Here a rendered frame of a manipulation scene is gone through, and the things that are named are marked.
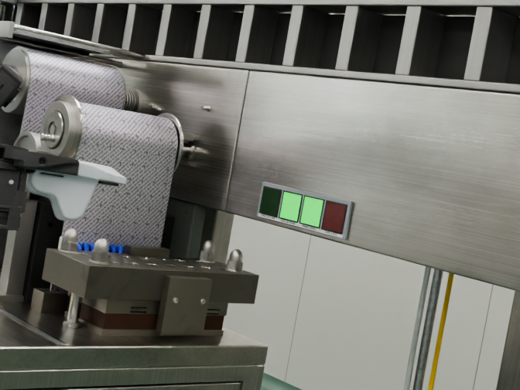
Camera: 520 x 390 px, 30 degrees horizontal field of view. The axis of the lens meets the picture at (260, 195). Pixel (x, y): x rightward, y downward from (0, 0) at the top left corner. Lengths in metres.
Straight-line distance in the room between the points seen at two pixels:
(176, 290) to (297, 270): 3.42
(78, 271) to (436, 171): 0.66
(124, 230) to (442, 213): 0.70
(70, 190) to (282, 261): 4.37
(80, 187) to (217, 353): 0.95
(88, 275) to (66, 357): 0.15
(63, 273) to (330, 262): 3.34
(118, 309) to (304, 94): 0.54
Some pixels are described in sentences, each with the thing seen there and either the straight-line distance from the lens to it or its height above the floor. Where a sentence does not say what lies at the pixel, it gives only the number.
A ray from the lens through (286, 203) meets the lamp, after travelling 1.87.
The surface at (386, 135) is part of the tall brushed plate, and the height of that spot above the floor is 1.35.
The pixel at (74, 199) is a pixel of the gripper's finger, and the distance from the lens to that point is 0.97.
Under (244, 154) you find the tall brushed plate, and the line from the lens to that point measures 2.00.
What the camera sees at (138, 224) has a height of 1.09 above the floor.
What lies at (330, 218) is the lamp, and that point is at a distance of 1.78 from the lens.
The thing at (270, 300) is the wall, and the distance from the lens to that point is 5.38.
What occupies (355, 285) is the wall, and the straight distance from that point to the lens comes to 4.93.
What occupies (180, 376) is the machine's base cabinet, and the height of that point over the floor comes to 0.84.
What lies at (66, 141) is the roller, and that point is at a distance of 1.92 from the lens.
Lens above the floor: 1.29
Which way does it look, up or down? 3 degrees down
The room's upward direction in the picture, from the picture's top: 10 degrees clockwise
